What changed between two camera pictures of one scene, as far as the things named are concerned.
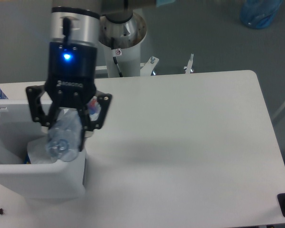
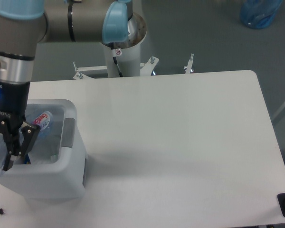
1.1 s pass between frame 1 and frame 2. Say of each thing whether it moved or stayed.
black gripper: moved
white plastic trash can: stayed
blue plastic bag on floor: stayed
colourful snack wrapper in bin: stayed
